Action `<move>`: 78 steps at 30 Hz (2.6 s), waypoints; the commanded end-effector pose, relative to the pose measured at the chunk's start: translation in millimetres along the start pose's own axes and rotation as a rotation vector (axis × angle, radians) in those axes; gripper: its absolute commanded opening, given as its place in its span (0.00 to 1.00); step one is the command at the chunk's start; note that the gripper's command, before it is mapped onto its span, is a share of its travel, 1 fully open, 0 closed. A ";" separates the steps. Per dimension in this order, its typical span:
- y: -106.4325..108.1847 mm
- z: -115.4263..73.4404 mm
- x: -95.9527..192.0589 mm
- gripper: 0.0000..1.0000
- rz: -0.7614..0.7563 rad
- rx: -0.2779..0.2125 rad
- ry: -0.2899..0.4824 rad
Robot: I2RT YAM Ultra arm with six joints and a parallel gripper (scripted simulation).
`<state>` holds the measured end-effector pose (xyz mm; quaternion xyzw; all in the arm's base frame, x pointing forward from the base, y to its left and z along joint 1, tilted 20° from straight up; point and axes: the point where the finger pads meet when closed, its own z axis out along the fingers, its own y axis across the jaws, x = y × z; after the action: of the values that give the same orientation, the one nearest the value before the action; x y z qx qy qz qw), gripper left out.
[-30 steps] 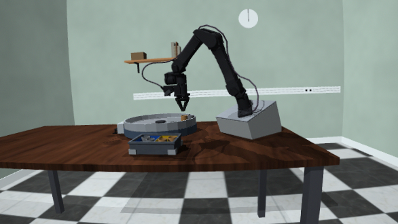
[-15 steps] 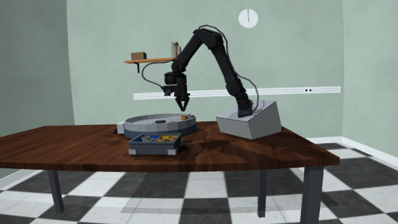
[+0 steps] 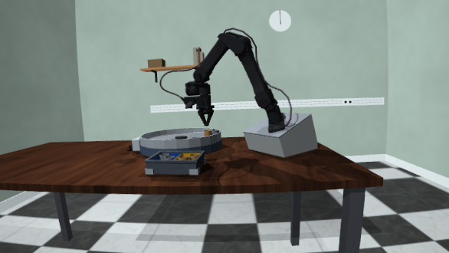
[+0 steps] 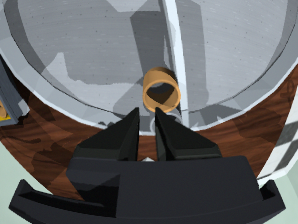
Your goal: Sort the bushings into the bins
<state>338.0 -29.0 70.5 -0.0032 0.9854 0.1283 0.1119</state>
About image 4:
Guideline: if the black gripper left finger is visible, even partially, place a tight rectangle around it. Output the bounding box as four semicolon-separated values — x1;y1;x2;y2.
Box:
71;107;140;161

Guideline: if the steel bushing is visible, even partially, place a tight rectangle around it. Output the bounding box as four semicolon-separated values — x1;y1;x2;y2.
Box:
149;105;183;135

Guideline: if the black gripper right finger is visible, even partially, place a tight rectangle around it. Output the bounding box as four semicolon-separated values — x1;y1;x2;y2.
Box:
155;107;223;161

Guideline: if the bronze bushing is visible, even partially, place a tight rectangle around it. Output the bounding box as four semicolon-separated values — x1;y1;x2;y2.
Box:
0;101;8;118
142;67;181;113

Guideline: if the grey divided tray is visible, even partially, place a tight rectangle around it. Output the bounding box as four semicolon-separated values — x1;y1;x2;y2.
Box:
0;54;23;126

